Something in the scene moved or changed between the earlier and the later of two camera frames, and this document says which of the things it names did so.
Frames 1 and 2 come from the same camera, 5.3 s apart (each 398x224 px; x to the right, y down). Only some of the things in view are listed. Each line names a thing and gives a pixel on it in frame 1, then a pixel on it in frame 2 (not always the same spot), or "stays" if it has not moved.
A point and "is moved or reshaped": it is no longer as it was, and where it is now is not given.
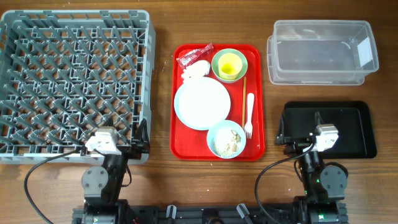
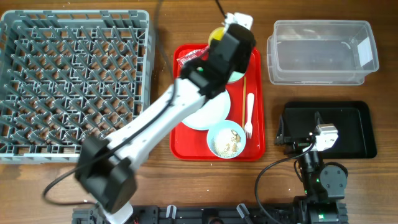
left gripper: [141, 142] → [242, 66]
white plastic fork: [249, 128] stays
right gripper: [283, 136] stays
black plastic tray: [354, 121] stays
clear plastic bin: [321, 52] stays
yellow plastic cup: [229, 65] is moved or reshaped
